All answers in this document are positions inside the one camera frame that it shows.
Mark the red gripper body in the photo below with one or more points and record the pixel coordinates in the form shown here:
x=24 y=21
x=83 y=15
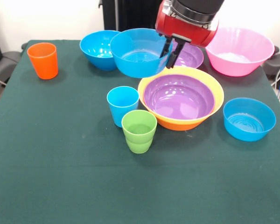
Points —
x=184 y=30

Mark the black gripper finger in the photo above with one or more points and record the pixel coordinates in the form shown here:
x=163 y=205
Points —
x=165 y=47
x=176 y=54

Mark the shallow blue plastic bowl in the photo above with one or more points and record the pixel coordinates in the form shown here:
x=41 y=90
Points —
x=249 y=121
x=137 y=56

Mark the purple plastic bowl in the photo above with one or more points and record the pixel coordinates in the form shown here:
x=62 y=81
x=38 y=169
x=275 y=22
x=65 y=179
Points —
x=191 y=58
x=179 y=100

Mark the light blue plastic cup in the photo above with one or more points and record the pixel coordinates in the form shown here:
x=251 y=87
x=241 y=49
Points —
x=122 y=105

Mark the pink plastic bowl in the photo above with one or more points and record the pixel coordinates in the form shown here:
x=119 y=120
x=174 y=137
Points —
x=242 y=58

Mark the deep blue plastic bowl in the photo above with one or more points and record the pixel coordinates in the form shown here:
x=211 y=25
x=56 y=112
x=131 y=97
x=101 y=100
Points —
x=95 y=51

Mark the orange plastic bowl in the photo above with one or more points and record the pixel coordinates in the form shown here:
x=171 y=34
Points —
x=179 y=124

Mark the green plastic cup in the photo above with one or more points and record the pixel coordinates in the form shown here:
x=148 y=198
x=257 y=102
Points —
x=138 y=133

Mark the black rounded equipment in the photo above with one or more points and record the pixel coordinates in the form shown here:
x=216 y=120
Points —
x=278 y=63

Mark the orange plastic cup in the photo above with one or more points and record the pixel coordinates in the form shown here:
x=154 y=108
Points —
x=43 y=63

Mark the dark green tablecloth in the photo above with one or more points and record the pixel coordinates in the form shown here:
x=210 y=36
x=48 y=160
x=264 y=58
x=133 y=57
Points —
x=140 y=186

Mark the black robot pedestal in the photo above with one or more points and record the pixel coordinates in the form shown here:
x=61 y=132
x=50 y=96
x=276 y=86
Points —
x=130 y=16

